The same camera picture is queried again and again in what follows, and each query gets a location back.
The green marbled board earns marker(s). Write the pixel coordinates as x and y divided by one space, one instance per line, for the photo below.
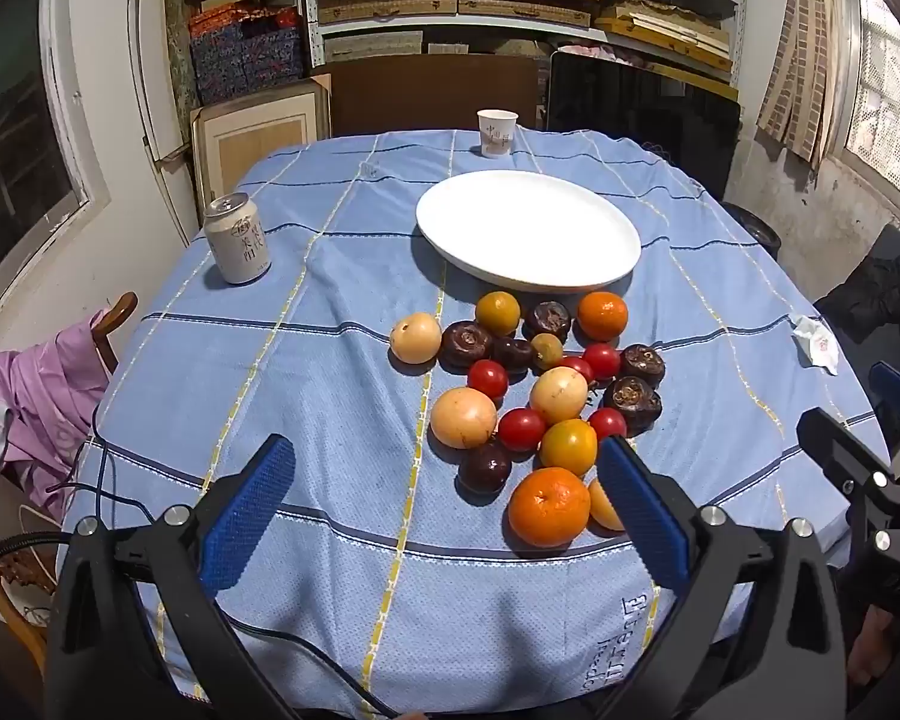
180 52

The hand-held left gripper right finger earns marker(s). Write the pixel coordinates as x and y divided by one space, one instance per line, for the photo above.
645 510

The blue checked tablecloth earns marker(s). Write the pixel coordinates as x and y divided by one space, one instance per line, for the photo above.
307 390

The white oval plate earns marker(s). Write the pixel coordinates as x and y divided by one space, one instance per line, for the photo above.
525 225

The wooden chair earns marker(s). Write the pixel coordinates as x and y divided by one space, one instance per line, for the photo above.
112 315

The person's right hand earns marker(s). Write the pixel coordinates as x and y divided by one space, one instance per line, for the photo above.
874 645

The black jacket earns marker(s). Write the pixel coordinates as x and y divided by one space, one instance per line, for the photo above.
877 292

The black bin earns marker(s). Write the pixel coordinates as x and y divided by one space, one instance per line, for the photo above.
757 229

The white leaning board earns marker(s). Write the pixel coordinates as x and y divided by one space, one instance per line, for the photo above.
146 90

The crumpled white wrapper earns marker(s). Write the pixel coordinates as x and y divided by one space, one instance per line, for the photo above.
816 341

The window with mesh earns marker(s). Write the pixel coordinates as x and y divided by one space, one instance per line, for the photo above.
885 90

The stack of yellow flat boxes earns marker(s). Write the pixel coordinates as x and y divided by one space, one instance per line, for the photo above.
667 34

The yellow orange round fruit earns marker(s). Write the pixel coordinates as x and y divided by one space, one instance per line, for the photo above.
568 446
497 313

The beige framed panel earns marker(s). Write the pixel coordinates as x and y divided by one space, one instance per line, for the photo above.
262 142

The white drink can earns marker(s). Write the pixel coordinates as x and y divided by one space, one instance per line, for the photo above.
238 244

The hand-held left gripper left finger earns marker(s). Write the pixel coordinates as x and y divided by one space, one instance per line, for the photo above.
251 510

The blue patterned fabric box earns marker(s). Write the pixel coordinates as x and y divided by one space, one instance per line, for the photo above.
271 56
216 71

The white metal shelving rack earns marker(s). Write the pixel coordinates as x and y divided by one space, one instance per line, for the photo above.
315 30

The white paper cup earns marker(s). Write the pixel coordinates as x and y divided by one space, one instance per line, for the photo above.
497 133

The pink jacket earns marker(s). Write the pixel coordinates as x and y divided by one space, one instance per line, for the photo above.
37 405

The large orange mandarin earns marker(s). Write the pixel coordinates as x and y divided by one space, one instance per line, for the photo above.
548 506

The dark purple round fruit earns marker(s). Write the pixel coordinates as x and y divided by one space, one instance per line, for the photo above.
485 466
512 352

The brick pattern curtain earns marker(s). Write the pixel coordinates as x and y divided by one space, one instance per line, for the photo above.
802 52

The red patterned box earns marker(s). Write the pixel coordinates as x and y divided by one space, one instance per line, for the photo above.
244 19

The small brown green fruit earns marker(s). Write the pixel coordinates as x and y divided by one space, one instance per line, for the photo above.
547 350

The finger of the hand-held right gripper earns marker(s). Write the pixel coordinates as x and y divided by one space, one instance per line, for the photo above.
896 394
840 444

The pale yellow round fruit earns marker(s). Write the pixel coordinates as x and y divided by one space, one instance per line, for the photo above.
604 506
463 417
415 337
559 394

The dark glass window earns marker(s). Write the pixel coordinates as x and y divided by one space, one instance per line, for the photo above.
15 127

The pink cloth bundle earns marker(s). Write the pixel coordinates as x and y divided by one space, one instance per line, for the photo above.
607 54

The brown board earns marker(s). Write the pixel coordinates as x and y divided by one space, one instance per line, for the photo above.
420 97

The red cherry tomato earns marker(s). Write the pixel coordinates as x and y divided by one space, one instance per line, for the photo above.
607 424
576 369
487 379
521 429
601 360

